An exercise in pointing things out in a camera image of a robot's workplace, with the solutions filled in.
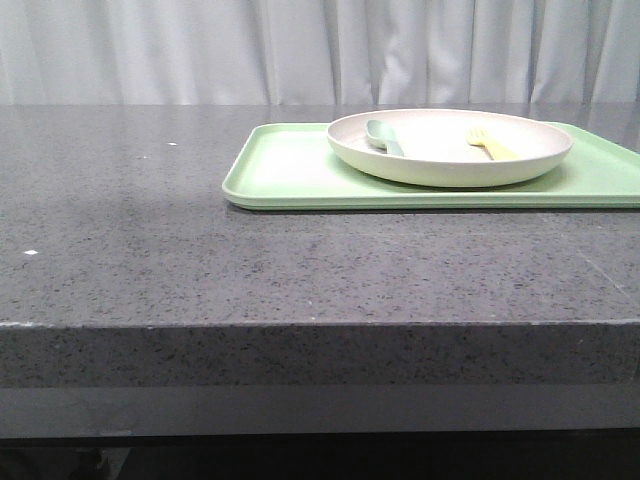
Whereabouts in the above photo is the white round plate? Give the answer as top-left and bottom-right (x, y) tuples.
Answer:
(327, 108), (573, 188)

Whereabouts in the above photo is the yellow plastic fork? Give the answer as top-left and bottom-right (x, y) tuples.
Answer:
(465, 127), (518, 161)

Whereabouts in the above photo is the light green serving tray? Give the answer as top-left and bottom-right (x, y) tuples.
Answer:
(222, 123), (639, 211)

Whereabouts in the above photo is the pale green spoon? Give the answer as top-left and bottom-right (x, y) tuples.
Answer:
(365, 119), (404, 156)

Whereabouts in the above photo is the white pleated curtain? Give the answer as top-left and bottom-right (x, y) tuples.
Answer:
(1, 1), (639, 105)

